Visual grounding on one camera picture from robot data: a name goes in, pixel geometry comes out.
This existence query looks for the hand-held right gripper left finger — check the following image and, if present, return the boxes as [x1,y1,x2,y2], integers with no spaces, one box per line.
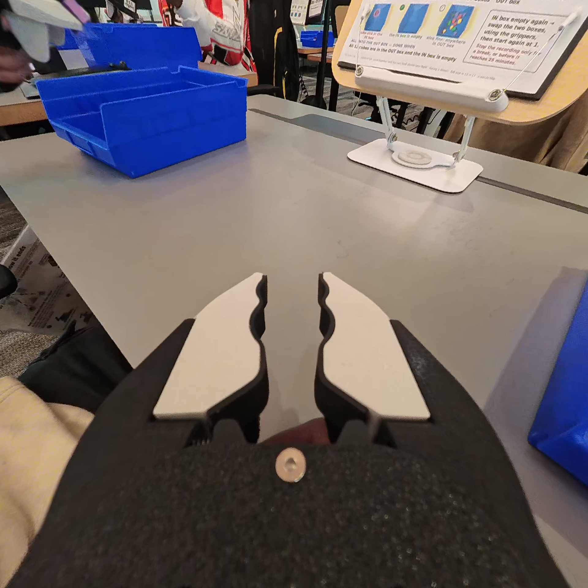
[153,273,269,421]

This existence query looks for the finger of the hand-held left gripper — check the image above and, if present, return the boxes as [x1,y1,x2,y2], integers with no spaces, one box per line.
[7,0,84,30]
[2,17,51,62]

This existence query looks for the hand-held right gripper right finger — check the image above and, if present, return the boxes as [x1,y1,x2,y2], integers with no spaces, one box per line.
[315,272,431,425]

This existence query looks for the purple wooden cube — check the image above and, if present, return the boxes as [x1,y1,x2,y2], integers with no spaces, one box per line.
[62,0,91,25]

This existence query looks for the person's left hand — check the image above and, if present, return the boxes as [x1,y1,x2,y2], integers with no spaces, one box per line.
[0,43,35,92]

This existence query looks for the person's black pants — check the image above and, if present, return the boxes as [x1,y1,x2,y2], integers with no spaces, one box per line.
[18,322,134,414]

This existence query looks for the newspaper sheet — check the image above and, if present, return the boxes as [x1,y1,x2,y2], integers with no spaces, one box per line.
[0,225,99,334]

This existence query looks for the white and wooden book stand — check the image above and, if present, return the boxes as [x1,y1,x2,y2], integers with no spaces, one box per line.
[331,0,588,194]

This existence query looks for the black garment with yellow trim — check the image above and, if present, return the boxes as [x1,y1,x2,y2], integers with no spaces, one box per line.
[250,0,301,99]

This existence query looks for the printed instruction sheet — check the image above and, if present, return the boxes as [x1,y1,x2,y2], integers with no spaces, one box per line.
[342,0,588,99]

